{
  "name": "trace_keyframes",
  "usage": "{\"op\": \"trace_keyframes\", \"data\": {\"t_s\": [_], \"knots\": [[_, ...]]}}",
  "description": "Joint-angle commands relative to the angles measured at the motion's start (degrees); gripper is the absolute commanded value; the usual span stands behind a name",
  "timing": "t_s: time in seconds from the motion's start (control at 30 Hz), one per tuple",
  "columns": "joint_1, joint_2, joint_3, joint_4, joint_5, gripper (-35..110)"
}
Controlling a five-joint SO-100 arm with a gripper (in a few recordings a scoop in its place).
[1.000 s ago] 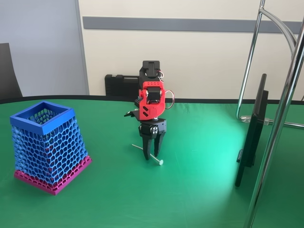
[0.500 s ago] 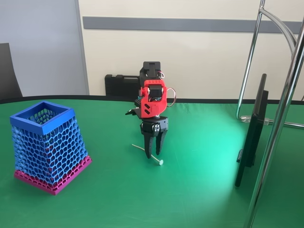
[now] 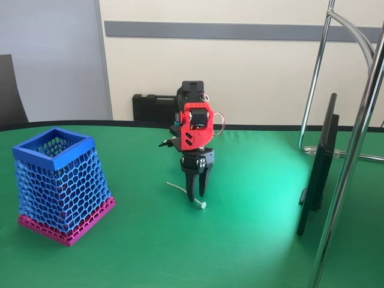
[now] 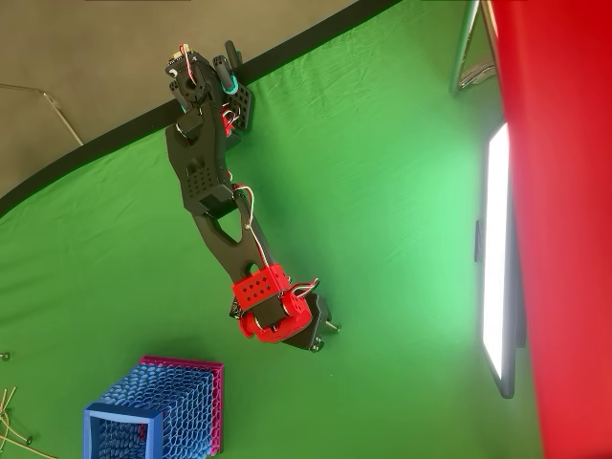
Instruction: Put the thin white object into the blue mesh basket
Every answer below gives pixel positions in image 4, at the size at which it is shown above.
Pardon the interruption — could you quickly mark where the blue and magenta lattice basket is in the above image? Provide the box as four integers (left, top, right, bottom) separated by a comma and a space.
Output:
83, 355, 225, 459

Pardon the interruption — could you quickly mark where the beige cable with green tip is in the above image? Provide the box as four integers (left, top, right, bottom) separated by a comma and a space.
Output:
0, 413, 35, 445

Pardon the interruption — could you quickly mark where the thin beige cable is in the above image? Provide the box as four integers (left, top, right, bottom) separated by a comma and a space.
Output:
0, 435, 57, 459

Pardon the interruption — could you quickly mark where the green table cloth black edge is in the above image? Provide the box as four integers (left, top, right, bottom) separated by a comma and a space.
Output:
0, 0, 546, 459

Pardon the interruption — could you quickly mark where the large red panel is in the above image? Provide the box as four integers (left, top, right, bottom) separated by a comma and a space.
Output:
487, 0, 612, 459

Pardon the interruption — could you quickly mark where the chrome tube stand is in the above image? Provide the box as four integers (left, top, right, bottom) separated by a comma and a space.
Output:
448, 0, 501, 97

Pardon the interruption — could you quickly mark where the thin metal rod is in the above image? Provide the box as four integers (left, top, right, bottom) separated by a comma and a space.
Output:
0, 83, 85, 147

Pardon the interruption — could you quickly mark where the red white wrist servo cable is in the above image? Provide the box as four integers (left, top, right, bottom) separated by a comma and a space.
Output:
289, 278, 320, 298

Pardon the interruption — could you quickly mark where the red white forearm servo cable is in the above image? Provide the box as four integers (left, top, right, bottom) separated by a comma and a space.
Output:
231, 184, 273, 269

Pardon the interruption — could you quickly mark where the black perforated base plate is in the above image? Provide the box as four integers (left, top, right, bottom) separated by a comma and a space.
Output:
221, 80, 256, 150

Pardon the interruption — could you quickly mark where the black clamp with teal ring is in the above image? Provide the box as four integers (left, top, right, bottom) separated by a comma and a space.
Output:
212, 40, 244, 96

